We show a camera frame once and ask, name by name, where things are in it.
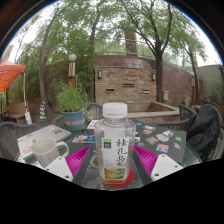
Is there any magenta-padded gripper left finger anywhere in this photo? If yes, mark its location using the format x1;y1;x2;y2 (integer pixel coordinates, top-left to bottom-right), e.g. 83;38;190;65
43;144;97;187

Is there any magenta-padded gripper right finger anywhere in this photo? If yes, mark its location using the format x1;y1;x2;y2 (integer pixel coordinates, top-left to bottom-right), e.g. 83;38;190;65
131;144;184;186

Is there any clear plastic bottle white cap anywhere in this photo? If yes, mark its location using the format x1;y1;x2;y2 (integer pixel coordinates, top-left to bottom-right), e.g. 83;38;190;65
93;102;137;185

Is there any white ribbed mug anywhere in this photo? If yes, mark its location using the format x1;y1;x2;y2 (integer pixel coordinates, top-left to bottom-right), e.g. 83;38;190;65
30;138;70;169

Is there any black laptop with stickers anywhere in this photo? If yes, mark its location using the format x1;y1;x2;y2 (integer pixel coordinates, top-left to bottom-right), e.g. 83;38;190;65
134;121;188;164

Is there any silver laptop with stickers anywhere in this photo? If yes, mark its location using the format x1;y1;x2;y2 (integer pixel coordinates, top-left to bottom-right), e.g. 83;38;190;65
16;124;73;161

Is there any flat round red coaster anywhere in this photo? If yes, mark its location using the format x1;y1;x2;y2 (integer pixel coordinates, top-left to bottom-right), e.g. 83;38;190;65
104;167;136;189

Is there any grey mesh patio chair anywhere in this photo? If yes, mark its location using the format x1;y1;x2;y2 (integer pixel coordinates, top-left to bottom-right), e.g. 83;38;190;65
154;104;224;161
0;121;43;161
53;102;104;129

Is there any green plant in blue pot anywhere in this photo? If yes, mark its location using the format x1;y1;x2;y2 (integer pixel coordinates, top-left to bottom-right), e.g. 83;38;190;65
55;83;91;131

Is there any black backpack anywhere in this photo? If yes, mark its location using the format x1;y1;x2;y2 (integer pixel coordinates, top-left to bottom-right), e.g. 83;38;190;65
185;103;223;163

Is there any white printed paper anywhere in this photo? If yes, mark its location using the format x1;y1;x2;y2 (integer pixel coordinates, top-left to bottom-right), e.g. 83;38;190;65
86;119;100;130

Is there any yellow blue striped cone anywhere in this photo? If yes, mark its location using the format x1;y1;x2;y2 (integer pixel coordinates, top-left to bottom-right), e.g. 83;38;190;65
39;101;48;120

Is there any wooden bench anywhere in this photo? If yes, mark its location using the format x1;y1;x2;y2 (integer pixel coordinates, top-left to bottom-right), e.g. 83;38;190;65
4;101;29;119

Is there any black metal chair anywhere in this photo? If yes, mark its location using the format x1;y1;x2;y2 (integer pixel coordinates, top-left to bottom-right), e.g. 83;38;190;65
0;109;18;124

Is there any tree with leaning trunk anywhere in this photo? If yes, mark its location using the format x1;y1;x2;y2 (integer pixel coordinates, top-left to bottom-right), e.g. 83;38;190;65
23;3;98;123

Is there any tree with forked trunk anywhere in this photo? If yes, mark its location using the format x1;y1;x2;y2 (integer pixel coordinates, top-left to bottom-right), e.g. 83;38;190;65
119;0;178;104

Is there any orange patio umbrella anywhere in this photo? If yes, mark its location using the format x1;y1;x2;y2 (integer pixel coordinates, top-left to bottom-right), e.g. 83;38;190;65
0;44;33;125

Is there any small tape ring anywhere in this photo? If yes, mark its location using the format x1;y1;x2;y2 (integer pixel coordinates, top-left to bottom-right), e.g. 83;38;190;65
89;154;101;169

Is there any wooden lamp post white globe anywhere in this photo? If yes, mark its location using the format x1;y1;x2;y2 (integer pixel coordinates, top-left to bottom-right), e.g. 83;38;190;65
67;53;78;89
190;71;197;106

